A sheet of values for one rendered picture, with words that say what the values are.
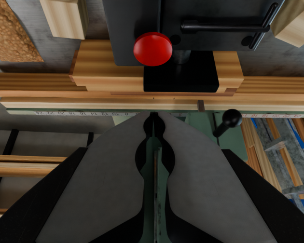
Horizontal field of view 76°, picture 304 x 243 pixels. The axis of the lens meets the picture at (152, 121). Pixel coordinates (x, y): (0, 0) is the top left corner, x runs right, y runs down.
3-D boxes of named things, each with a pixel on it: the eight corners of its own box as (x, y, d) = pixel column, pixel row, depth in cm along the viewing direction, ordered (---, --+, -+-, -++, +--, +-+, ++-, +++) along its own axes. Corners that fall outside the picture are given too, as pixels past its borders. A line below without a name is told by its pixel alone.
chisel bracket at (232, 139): (236, 101, 27) (250, 160, 23) (208, 140, 40) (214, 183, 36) (183, 101, 27) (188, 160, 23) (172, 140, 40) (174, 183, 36)
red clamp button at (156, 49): (173, 29, 14) (174, 38, 14) (170, 60, 17) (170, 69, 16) (132, 28, 14) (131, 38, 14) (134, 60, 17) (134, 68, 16)
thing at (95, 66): (233, 41, 29) (244, 78, 25) (228, 51, 30) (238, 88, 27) (81, 38, 28) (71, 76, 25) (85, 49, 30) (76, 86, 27)
